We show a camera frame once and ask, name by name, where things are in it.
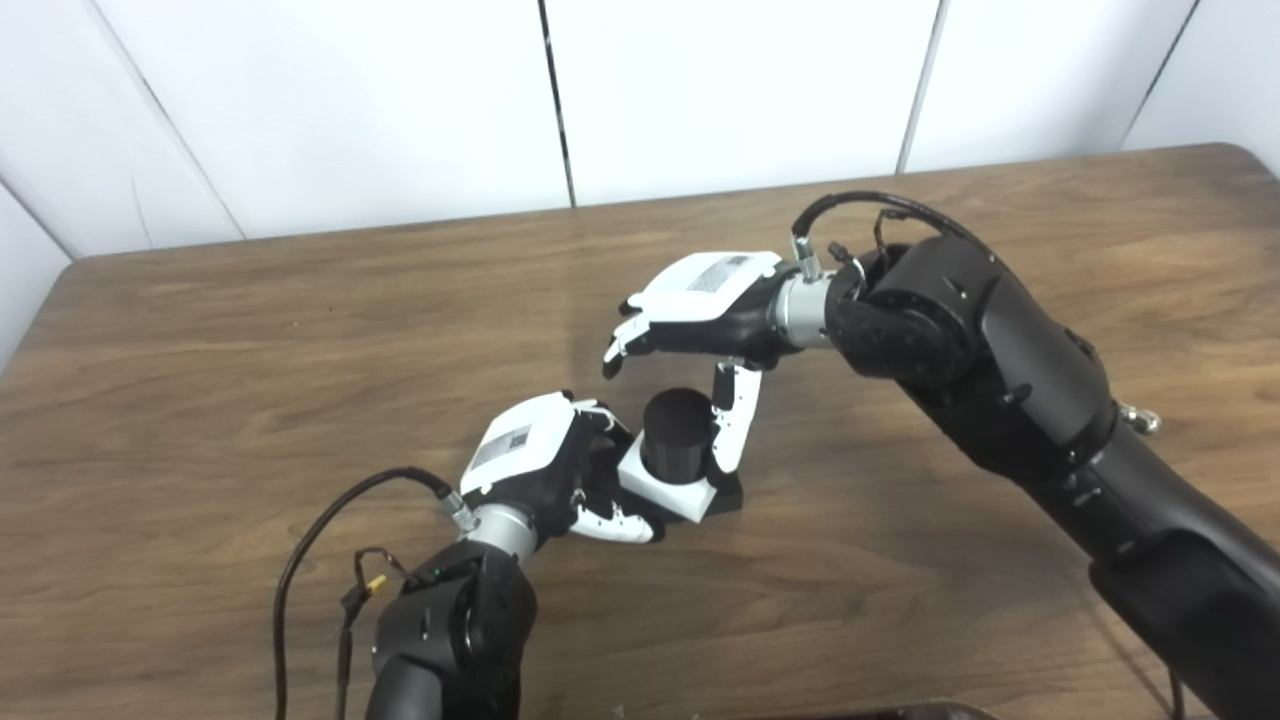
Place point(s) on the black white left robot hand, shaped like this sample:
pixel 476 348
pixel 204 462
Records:
pixel 520 440

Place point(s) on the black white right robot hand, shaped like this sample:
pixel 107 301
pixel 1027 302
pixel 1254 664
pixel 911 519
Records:
pixel 700 290

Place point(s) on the black peg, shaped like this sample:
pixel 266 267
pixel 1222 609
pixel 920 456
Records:
pixel 678 430

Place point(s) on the white square piece with hole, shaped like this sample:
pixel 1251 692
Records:
pixel 665 495

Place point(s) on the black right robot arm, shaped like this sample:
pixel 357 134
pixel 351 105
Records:
pixel 1030 370

